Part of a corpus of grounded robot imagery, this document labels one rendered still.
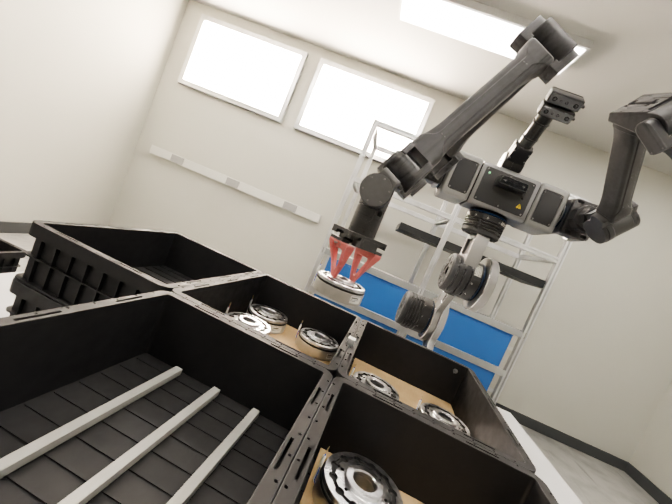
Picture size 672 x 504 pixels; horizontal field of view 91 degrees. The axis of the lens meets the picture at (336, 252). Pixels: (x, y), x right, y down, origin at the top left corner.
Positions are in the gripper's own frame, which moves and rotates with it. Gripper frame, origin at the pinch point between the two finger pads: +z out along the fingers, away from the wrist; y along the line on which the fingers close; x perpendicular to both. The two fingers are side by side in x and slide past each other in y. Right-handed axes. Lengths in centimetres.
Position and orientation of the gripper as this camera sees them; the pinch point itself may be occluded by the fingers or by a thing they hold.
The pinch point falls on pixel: (343, 275)
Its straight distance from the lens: 67.4
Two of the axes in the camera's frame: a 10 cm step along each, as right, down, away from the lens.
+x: -5.1, -2.9, 8.1
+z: -3.8, 9.2, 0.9
